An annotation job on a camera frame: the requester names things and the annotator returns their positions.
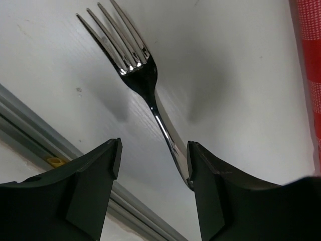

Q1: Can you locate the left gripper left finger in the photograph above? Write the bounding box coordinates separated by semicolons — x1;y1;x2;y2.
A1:
1;138;122;240

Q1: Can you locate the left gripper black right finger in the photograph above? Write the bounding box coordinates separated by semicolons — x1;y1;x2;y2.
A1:
187;141;320;240

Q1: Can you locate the silver fork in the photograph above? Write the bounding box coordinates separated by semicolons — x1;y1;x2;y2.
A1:
76;1;194;190

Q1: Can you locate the red white checkered cloth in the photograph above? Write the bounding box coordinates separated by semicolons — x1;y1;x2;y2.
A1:
289;0;321;151

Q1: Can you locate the aluminium front rail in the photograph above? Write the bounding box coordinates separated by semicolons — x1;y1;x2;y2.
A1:
1;87;184;240

